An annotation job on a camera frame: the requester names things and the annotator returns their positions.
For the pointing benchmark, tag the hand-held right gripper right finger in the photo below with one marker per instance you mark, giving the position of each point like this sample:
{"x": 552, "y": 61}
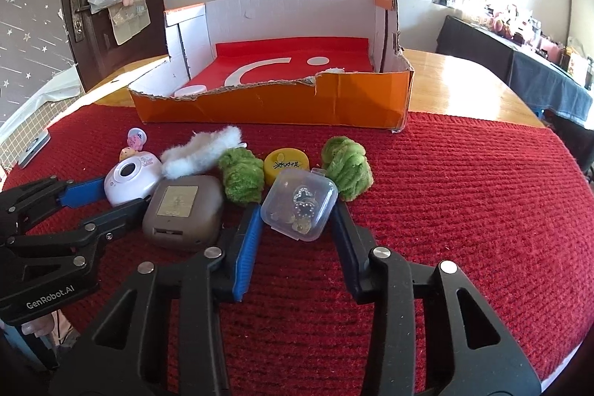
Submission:
{"x": 347, "y": 245}

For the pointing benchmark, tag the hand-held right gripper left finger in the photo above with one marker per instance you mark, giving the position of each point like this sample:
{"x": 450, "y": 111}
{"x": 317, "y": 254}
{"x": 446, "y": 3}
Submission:
{"x": 246, "y": 247}

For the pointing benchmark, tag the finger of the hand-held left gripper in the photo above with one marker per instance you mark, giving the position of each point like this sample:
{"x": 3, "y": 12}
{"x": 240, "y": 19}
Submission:
{"x": 86, "y": 192}
{"x": 120, "y": 215}

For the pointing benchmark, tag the white round toy camera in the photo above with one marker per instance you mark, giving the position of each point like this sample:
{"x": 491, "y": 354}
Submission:
{"x": 130, "y": 178}

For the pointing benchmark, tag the taupe earbud case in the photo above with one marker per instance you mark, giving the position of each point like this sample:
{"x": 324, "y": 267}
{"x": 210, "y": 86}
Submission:
{"x": 181, "y": 229}

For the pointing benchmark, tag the clear plastic case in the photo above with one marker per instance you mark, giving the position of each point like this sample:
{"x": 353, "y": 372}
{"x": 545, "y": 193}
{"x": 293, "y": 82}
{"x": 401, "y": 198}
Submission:
{"x": 297, "y": 201}

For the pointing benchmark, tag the white fluffy star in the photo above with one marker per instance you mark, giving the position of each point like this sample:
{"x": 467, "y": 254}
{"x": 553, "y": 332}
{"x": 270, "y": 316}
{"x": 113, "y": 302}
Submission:
{"x": 199, "y": 154}

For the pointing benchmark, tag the white cardboard box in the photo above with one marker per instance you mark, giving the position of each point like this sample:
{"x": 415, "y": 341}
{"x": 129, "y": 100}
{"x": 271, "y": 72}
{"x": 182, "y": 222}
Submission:
{"x": 278, "y": 108}

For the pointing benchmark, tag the person's left hand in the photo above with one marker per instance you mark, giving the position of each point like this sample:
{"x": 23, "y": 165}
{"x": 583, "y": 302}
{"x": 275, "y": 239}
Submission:
{"x": 39, "y": 328}

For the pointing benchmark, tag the grey flat device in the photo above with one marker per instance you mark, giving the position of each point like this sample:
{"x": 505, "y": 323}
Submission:
{"x": 35, "y": 149}

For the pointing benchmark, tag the green fluffy pompom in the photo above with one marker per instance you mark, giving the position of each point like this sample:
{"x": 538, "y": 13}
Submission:
{"x": 345, "y": 166}
{"x": 239, "y": 178}

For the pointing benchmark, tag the yellow round lid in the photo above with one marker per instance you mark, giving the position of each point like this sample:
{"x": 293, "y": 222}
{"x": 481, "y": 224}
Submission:
{"x": 285, "y": 164}

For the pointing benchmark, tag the red knit table mat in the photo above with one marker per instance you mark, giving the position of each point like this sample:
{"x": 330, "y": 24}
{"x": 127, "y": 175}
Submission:
{"x": 464, "y": 215}

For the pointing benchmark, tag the dark brown door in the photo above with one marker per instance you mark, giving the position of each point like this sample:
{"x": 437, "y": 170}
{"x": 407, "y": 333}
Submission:
{"x": 100, "y": 62}

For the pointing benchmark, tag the beige hanging organizer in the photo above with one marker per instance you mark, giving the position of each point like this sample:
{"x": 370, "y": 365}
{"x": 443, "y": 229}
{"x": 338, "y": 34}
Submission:
{"x": 132, "y": 22}

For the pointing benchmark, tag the dark-covered side table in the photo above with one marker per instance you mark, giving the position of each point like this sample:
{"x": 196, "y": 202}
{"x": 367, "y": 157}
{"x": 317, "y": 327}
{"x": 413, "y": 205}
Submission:
{"x": 533, "y": 71}

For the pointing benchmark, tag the clutter of small goods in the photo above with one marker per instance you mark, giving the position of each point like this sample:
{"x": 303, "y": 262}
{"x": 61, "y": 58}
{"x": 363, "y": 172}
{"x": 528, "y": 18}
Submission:
{"x": 515, "y": 22}

